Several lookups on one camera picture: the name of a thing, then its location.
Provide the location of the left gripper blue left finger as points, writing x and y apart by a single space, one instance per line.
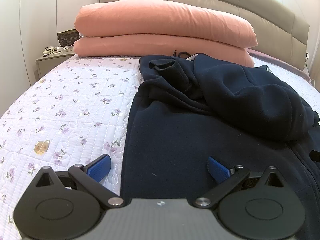
99 168

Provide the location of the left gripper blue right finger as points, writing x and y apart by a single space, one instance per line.
219 170

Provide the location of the navy blue hooded jacket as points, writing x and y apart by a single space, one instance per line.
186 111

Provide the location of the floral quilted bedspread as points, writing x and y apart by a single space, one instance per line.
76 112

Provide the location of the beige bedside table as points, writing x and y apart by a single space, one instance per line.
46 64

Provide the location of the lower pink pillow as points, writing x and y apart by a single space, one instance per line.
152 44

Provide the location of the pink pillow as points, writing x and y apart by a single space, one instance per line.
152 44
127 17

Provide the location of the brown patterned pouch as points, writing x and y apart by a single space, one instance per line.
68 37

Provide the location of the beige padded headboard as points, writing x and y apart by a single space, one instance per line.
280 32

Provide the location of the upper pink pillow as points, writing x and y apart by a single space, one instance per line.
127 17

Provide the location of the white wardrobe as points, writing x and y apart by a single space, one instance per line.
27 28

